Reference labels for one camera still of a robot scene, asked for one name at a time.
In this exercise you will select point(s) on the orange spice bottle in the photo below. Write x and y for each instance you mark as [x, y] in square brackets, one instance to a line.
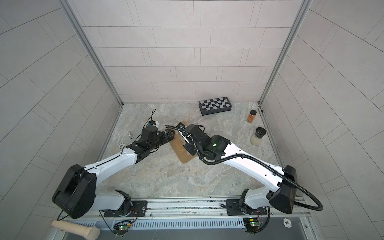
[251, 116]

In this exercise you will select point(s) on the brown cardboard express box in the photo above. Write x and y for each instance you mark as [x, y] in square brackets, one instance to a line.
[177, 145]

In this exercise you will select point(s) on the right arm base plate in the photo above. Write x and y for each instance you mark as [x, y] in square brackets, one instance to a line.
[235, 208]

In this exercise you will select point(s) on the white spice jar black lid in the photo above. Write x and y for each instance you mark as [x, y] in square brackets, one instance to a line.
[257, 136]

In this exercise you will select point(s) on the white round sticker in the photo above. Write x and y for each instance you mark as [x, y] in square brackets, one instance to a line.
[287, 223]

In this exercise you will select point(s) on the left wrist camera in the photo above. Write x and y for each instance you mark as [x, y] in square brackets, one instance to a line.
[153, 123]

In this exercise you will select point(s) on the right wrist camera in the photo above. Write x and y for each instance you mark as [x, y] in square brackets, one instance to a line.
[181, 128]

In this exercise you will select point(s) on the black white chessboard box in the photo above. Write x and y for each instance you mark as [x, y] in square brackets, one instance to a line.
[214, 106]

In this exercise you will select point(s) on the left green circuit board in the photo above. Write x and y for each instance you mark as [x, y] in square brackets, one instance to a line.
[122, 226]

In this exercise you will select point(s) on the green circuit board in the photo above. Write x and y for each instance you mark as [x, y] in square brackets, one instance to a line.
[122, 226]
[251, 225]

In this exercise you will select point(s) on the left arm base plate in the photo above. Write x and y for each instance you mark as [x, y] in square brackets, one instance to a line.
[128, 209]

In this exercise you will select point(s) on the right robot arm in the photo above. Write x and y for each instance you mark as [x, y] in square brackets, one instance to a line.
[277, 191]

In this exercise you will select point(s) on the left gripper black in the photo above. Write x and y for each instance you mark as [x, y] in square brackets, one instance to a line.
[162, 135]

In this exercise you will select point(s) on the aluminium mounting rail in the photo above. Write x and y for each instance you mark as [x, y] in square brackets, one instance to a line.
[168, 208]

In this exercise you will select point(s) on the wooden handle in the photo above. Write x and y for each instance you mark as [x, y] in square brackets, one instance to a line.
[89, 233]

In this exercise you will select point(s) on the right green circuit board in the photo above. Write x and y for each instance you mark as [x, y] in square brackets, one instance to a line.
[251, 225]

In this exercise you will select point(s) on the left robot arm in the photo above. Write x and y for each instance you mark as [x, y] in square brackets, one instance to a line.
[76, 193]

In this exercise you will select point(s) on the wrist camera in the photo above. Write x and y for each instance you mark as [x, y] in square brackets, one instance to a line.
[153, 123]
[181, 128]

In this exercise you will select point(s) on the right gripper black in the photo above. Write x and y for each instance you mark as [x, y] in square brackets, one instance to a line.
[187, 146]

